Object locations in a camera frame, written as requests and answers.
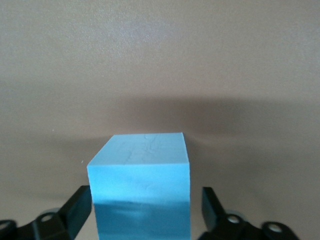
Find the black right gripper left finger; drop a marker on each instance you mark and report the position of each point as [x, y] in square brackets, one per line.
[75, 212]

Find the light blue foam block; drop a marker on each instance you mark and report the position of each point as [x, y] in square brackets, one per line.
[140, 187]

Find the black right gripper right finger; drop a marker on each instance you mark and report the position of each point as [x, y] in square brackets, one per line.
[211, 210]

